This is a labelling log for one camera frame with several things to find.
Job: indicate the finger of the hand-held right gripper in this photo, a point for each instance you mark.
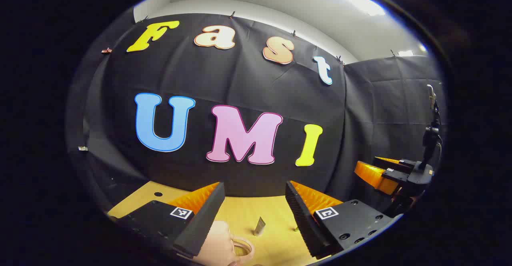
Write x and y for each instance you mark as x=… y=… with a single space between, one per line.
x=394 y=162
x=374 y=176

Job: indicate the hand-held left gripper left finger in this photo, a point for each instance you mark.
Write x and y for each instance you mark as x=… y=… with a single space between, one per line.
x=202 y=222

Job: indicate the silver skin care tube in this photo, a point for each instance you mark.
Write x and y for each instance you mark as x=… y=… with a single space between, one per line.
x=259 y=226

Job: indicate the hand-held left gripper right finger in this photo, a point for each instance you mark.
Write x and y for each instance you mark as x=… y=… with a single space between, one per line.
x=304 y=226

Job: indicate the black backdrop cloth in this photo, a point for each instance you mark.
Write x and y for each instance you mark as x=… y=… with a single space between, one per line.
x=240 y=86

